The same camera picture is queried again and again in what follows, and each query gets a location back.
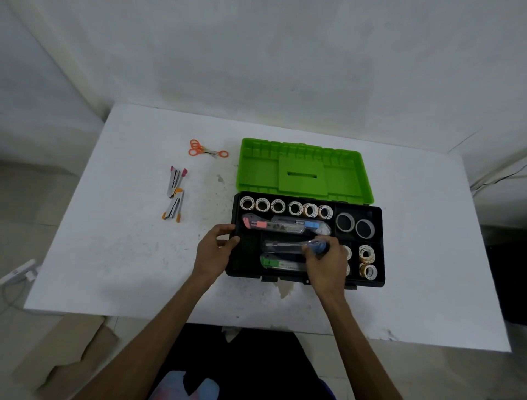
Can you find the person's left hand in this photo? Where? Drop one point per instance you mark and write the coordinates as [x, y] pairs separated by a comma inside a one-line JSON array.
[[212, 257]]

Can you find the person's right hand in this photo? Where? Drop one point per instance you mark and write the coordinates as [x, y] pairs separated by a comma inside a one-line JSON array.
[[329, 272]]

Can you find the black toolbox tray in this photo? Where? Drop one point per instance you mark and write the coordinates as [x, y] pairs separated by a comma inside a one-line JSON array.
[[247, 255]]

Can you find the dark tape roll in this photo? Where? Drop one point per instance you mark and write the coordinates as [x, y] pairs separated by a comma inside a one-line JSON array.
[[338, 222]]

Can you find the black tape roll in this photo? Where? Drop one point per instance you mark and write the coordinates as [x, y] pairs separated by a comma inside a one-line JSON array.
[[357, 229]]

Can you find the blue knife package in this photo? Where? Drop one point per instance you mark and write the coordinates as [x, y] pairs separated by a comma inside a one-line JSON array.
[[284, 247]]

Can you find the pink capped utility knife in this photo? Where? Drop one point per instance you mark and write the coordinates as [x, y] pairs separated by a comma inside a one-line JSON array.
[[253, 223]]

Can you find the green utility knife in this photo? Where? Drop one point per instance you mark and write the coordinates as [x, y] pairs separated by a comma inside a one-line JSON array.
[[269, 262]]

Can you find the lone small yellow tape roll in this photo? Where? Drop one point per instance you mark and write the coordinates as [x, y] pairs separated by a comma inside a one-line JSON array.
[[273, 206]]

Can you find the pink stapler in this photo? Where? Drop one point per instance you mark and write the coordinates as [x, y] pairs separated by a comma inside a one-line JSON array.
[[176, 181]]

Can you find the black toolbox with green lid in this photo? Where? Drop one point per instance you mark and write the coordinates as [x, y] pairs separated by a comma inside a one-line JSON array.
[[259, 169]]

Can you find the person's left forearm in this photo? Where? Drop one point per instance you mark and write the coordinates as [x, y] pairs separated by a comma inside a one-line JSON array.
[[144, 342]]

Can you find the person's right forearm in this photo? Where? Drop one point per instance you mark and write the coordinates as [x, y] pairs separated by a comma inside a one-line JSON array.
[[362, 350]]

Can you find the person's black clothing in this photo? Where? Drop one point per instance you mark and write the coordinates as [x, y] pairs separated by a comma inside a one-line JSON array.
[[247, 354]]

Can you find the brown cardboard piece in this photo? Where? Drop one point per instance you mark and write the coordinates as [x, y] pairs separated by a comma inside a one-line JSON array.
[[61, 354]]

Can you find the white power strip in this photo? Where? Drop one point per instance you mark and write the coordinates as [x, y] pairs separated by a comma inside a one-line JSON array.
[[16, 272]]

